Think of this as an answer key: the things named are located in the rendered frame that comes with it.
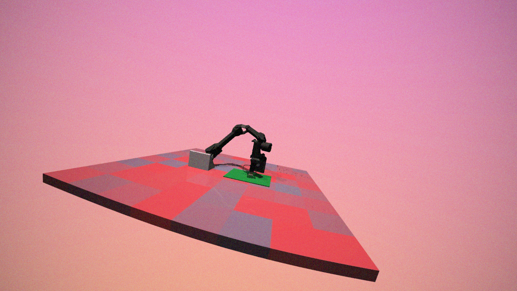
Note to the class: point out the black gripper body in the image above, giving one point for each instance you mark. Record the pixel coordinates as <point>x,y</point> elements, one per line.
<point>254,156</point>

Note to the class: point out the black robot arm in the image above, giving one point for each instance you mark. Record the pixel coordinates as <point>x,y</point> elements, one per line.
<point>259,144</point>

